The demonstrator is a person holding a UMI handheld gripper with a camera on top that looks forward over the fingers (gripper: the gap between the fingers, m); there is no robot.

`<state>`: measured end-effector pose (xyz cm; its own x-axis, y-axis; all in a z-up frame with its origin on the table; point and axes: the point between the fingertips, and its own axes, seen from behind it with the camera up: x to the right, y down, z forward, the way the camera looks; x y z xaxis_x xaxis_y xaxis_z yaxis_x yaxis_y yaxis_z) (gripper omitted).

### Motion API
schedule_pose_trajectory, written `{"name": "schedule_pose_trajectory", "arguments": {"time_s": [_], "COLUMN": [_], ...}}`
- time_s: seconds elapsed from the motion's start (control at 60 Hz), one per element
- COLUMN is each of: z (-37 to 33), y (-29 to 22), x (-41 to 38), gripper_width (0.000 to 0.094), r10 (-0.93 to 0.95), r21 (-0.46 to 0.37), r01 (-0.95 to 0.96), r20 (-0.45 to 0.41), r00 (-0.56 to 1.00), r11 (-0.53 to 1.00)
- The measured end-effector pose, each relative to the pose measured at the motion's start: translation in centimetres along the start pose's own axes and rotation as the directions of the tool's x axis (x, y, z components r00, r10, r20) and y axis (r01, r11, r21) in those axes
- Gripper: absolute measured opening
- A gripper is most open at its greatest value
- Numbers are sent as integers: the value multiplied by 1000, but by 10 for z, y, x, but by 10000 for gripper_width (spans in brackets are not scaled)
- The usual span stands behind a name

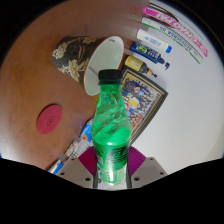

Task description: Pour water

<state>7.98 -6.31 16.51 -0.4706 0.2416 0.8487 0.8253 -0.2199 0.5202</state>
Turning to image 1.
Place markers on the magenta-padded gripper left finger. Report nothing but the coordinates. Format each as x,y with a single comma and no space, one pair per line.
75,170

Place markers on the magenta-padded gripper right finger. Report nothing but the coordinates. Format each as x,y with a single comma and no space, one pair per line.
148,170

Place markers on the green plastic drink bottle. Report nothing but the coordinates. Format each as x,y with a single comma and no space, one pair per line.
111,140

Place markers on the colourful puzzle cube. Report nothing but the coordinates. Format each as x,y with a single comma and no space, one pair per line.
72,148

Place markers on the flat round red coaster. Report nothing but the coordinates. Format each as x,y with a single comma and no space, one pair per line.
49,119

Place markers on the framed group photo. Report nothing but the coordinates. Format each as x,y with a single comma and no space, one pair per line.
146,100

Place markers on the amber pump bottle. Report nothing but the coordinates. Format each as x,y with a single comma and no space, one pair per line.
136,64

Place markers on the black gold floral paper cup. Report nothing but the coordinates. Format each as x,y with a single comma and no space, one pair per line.
73,56

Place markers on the dark blue pump bottle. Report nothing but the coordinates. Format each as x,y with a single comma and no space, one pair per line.
146,52

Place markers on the white tube with blue cap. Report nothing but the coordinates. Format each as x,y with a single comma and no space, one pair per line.
151,39

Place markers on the long green white box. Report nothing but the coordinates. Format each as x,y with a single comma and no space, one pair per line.
173,40

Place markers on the long pink white box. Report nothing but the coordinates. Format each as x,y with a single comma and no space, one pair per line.
176,28

